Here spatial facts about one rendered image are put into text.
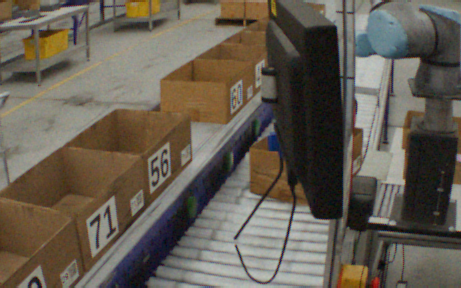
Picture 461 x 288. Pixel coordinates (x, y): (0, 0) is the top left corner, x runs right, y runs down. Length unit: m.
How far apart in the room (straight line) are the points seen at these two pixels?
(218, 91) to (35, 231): 1.19
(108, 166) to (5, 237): 0.44
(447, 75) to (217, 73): 1.35
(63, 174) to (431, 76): 1.19
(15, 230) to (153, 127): 0.80
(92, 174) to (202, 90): 0.79
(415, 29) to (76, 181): 1.13
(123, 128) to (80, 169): 0.39
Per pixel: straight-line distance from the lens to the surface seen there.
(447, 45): 1.81
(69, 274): 1.41
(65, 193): 1.90
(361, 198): 1.40
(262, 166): 2.11
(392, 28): 1.67
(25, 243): 1.56
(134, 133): 2.17
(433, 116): 1.89
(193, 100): 2.48
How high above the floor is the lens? 1.68
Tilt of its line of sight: 21 degrees down
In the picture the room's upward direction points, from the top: 1 degrees counter-clockwise
